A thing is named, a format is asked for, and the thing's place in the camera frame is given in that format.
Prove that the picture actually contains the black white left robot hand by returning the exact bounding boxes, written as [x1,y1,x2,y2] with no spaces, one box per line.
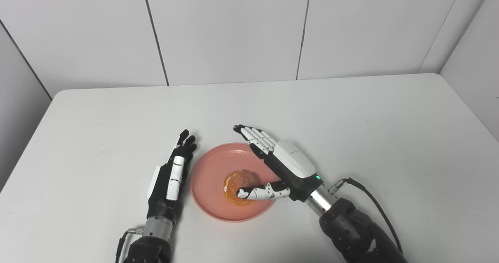
[147,129,198,221]

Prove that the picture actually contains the orange cream puff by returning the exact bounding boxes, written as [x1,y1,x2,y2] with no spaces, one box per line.
[223,170,260,207]

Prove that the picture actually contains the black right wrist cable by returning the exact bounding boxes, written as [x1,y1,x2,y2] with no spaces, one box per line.
[328,177,403,254]

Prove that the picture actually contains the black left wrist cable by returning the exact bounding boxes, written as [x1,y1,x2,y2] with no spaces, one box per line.
[115,227,145,263]

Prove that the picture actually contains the pink round plate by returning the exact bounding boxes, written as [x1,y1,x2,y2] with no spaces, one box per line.
[190,143,282,222]

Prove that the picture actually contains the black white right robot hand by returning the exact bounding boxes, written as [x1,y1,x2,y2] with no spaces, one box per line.
[233,124,324,202]

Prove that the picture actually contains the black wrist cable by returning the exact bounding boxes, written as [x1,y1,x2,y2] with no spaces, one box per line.
[115,227,145,263]
[328,177,403,254]

